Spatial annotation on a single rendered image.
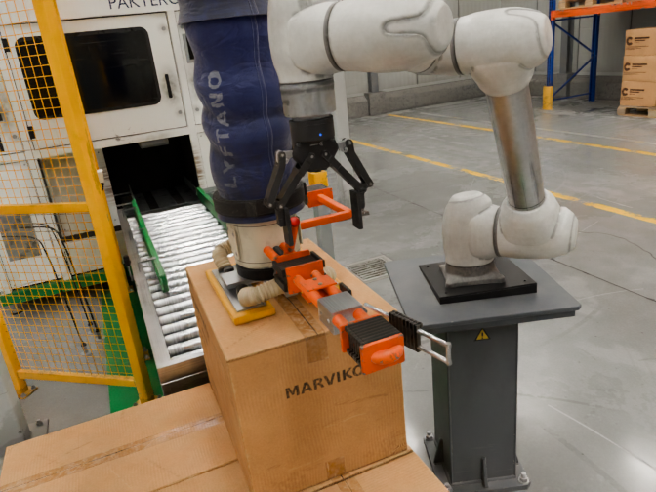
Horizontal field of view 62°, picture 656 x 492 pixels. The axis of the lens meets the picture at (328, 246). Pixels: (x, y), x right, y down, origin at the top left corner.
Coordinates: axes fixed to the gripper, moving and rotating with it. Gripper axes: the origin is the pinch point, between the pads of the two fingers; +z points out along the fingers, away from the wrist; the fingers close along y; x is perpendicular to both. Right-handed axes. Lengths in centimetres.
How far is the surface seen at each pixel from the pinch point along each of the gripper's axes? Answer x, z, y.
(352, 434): -11, 56, -5
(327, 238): -133, 53, -49
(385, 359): 24.1, 13.8, 1.3
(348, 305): 7.2, 12.4, -0.5
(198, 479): -27, 67, 31
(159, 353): -88, 62, 33
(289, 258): -20.0, 11.9, 1.6
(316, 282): -5.5, 12.5, 0.8
